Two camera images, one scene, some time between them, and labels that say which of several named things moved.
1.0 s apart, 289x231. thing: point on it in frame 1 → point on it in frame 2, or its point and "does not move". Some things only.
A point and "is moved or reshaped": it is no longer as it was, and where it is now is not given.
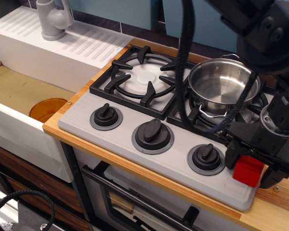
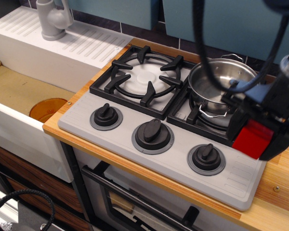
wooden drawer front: (21, 174) does not move
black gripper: (281, 153) → (250, 98)
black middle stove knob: (152, 137) does not move
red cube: (248, 170) is moved or reshaped
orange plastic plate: (45, 110) does not move
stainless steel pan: (217, 83) does not move
